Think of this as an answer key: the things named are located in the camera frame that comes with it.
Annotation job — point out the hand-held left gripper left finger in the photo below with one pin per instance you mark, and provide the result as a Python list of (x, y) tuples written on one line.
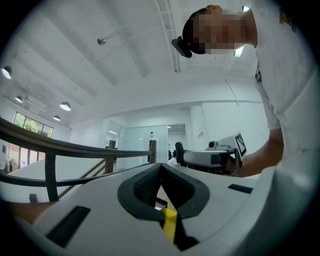
[(100, 200)]

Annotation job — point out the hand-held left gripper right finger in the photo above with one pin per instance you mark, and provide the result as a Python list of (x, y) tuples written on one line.
[(220, 200)]

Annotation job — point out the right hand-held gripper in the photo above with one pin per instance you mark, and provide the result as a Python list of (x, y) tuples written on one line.
[(225, 145)]

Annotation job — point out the person's right forearm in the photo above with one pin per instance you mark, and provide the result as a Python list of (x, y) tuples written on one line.
[(262, 157)]

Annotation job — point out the person's right hand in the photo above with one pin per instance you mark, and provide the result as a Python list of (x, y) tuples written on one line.
[(230, 163)]

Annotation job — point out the glass partition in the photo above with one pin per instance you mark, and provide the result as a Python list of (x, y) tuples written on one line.
[(135, 142)]

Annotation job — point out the round pendant lamp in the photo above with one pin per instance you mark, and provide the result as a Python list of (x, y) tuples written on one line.
[(65, 106), (19, 99), (56, 118), (6, 73)]

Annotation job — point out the window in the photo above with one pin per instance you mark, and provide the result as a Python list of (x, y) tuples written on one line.
[(32, 125)]

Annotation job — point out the rectangular ceiling light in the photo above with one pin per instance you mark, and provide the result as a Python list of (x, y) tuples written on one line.
[(238, 51)]

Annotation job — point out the person's white t-shirt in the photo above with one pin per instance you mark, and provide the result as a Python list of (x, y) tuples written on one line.
[(282, 62)]

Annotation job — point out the person's head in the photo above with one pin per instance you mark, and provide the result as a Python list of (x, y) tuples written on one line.
[(220, 30)]

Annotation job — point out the grey ceiling fixture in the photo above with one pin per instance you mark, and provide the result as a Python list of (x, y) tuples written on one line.
[(101, 41)]

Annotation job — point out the black head-mounted camera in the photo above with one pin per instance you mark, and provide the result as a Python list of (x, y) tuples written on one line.
[(183, 47)]

